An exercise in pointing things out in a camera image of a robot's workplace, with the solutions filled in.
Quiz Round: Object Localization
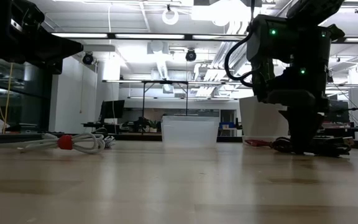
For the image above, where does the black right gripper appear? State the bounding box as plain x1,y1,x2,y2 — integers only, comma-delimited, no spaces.
256,67,331,154

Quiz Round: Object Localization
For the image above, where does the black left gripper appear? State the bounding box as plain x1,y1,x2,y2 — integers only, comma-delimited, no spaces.
1,0,84,75

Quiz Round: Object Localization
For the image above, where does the black-white braided cable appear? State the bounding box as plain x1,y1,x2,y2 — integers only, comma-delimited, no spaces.
271,136,353,157

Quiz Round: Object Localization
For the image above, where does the white cable with red tie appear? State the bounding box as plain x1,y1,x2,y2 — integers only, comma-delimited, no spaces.
16,131,117,156

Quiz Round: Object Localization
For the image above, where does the black round ceiling fixture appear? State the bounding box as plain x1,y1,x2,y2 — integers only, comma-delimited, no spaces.
82,52,94,66
185,49,198,63

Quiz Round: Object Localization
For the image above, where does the white hexagonal planter pot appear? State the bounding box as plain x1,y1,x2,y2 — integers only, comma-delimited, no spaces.
239,96,290,144

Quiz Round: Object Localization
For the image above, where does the green cactus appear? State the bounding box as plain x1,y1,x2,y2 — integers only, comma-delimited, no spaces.
252,57,276,102

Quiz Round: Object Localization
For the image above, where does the blue storage crate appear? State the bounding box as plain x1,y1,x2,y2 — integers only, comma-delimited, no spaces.
218,121,236,130

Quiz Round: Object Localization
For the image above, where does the dark computer monitor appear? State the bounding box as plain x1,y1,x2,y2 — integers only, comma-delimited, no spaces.
99,99,126,119

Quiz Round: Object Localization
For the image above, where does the black metal table stand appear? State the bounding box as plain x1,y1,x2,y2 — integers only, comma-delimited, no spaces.
140,80,190,126

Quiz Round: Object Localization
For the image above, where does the clear plastic bin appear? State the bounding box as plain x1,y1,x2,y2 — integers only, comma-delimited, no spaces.
161,115,220,149

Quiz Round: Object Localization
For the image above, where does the black ceiling light rail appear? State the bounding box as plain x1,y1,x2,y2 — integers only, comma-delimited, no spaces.
50,30,358,44

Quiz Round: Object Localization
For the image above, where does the yellow extension cord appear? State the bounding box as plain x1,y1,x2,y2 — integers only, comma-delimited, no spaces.
0,58,14,134

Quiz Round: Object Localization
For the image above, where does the white ring ceiling fixture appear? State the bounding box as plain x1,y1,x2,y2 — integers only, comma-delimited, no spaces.
161,7,180,26

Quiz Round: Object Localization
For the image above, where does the black aluminium table frame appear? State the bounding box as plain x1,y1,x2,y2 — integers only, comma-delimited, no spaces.
0,132,358,150

